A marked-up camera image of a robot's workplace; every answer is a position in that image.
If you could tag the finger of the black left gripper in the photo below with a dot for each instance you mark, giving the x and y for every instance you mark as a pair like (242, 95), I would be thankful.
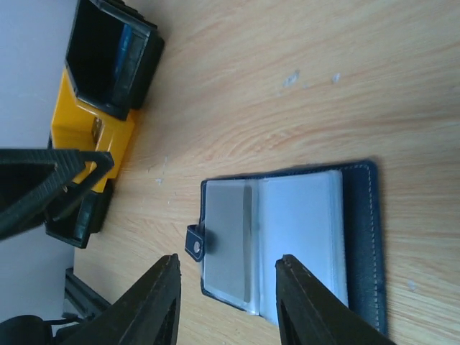
(38, 185)

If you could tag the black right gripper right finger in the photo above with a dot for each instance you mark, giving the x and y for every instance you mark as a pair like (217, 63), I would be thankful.
(308, 313)

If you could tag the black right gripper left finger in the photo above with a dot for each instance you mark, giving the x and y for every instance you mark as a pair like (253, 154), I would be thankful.
(147, 313)

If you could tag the blue leather card holder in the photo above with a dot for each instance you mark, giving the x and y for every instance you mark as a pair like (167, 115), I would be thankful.
(327, 216)

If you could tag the black bin near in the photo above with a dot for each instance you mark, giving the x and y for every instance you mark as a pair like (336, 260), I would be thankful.
(85, 220)

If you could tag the black bin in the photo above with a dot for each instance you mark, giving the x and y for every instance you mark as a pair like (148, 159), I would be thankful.
(85, 220)
(112, 55)

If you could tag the yellow bin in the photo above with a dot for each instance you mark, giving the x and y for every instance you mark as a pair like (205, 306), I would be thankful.
(78, 125)

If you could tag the black bin far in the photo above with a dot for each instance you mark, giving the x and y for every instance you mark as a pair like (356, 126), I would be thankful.
(112, 55)

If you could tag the black front mounting rail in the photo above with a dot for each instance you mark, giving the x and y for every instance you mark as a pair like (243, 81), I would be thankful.
(86, 303)

